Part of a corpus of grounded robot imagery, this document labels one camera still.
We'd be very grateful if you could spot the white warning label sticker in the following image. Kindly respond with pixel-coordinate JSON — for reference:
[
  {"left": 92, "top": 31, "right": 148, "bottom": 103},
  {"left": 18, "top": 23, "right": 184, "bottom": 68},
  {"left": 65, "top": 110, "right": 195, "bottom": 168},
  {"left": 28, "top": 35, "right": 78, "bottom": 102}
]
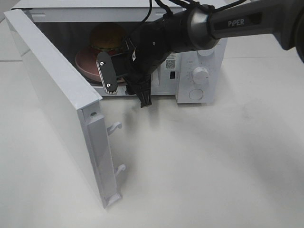
[{"left": 165, "top": 53, "right": 177, "bottom": 69}]

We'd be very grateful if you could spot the upper white microwave knob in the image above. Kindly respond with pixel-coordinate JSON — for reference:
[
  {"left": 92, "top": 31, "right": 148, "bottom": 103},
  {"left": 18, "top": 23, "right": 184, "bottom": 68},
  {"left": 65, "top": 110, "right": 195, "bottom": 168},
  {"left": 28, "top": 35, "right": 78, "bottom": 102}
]
[{"left": 197, "top": 48, "right": 215, "bottom": 57}]

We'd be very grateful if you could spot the round white door button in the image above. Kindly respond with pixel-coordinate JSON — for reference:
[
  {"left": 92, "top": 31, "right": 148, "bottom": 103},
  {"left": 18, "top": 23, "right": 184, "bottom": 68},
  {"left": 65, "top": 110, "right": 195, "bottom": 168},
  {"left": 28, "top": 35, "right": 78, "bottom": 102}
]
[{"left": 189, "top": 89, "right": 204, "bottom": 101}]

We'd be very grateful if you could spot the white microwave oven body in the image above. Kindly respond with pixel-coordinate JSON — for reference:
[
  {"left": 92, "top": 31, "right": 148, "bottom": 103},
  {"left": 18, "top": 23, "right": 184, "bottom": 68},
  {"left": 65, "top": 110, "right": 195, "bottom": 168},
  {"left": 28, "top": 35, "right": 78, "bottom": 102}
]
[{"left": 5, "top": 0, "right": 227, "bottom": 105}]

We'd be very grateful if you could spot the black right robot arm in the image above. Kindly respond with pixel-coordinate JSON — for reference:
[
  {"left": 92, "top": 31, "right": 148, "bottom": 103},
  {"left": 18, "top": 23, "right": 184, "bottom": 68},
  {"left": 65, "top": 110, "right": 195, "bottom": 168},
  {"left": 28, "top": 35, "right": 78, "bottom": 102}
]
[{"left": 111, "top": 0, "right": 304, "bottom": 107}]

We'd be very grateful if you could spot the white microwave knob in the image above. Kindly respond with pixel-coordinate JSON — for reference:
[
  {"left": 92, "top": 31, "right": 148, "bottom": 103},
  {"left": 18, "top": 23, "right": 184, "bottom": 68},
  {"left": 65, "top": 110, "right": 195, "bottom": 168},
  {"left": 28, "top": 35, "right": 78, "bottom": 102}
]
[
  {"left": 197, "top": 48, "right": 215, "bottom": 57},
  {"left": 192, "top": 67, "right": 209, "bottom": 85}
]

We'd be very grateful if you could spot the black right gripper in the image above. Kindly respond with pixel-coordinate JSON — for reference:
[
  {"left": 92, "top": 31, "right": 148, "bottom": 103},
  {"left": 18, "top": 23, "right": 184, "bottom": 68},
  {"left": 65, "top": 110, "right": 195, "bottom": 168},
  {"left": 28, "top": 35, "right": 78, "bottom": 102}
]
[{"left": 111, "top": 38, "right": 152, "bottom": 108}]

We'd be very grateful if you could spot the white microwave door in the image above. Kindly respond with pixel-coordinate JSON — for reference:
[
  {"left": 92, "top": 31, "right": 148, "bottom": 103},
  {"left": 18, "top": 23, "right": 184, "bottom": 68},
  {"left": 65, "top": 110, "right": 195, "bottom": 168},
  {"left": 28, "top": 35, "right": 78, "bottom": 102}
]
[{"left": 4, "top": 9, "right": 126, "bottom": 208}]

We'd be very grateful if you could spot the burger with lettuce and tomato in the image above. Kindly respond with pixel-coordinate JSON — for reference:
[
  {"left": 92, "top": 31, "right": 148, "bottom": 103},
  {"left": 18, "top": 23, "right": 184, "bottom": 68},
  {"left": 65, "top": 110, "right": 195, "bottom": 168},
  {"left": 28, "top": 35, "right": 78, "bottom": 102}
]
[{"left": 89, "top": 22, "right": 126, "bottom": 55}]

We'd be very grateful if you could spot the pink round plate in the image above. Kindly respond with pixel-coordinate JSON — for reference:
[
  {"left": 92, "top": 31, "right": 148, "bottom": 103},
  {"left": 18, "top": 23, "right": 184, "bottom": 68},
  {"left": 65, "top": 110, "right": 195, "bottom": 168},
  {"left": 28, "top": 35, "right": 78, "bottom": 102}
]
[{"left": 75, "top": 47, "right": 126, "bottom": 84}]

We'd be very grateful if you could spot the lower white microwave knob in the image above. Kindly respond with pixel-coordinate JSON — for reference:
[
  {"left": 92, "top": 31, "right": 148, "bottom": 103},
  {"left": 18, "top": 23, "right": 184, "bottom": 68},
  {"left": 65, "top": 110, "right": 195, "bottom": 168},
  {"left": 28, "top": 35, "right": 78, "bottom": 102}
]
[{"left": 192, "top": 67, "right": 209, "bottom": 85}]

